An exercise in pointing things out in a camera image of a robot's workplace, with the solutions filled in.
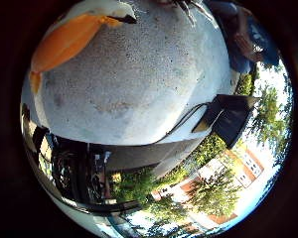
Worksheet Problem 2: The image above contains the orange plush toy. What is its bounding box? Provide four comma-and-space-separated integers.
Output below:
29, 13, 123, 94

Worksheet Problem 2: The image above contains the person in blue shirt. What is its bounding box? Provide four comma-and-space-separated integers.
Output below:
205, 0, 280, 74

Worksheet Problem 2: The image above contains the black and blue equipment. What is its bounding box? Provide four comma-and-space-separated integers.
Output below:
21, 103, 144, 216

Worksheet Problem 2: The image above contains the black open laptop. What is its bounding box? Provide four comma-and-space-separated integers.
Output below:
192, 93, 259, 150

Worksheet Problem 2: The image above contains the orange brick building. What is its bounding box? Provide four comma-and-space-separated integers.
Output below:
155, 148, 266, 226

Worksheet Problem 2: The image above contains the black laptop cable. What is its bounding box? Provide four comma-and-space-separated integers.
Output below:
162, 104, 211, 139
162, 102, 211, 138

